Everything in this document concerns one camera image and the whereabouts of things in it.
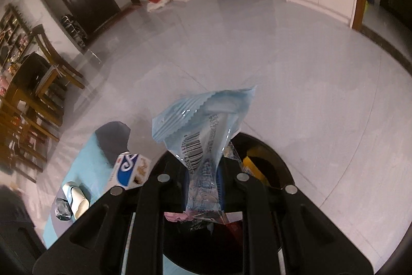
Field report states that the black trash bin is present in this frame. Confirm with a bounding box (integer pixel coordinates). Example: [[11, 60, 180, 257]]
[[154, 132, 295, 274]]

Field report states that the pink plastic wrapper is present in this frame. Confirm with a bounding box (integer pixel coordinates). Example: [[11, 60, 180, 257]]
[[164, 211, 194, 223]]

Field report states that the white paper cup blue stripe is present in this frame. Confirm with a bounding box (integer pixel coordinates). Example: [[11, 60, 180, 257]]
[[62, 181, 89, 219]]

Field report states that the light blue printed mat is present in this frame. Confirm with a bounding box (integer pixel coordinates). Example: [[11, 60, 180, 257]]
[[42, 122, 200, 275]]

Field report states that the blue and white carton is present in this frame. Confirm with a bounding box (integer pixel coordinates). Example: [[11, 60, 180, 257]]
[[108, 152, 152, 190]]

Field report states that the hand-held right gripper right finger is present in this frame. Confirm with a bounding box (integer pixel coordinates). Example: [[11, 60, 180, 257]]
[[217, 157, 374, 275]]

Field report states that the metal rack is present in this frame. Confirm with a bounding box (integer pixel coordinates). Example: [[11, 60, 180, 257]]
[[61, 15, 88, 48]]

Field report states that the cluttered wall shelf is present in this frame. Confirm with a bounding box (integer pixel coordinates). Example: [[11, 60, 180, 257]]
[[0, 4, 37, 69]]

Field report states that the black bag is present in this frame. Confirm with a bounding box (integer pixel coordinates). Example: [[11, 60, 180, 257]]
[[19, 53, 56, 93]]

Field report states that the crumpled clear wrapper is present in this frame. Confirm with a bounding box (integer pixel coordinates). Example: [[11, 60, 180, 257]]
[[55, 198, 72, 220]]

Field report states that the clear blue plastic wrapper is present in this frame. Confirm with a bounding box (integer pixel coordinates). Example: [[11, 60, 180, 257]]
[[151, 86, 258, 213]]

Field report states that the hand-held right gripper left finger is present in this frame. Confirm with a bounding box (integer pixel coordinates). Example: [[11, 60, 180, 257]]
[[32, 151, 190, 275]]

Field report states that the yellow packet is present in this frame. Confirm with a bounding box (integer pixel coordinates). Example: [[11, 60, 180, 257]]
[[242, 156, 270, 187]]

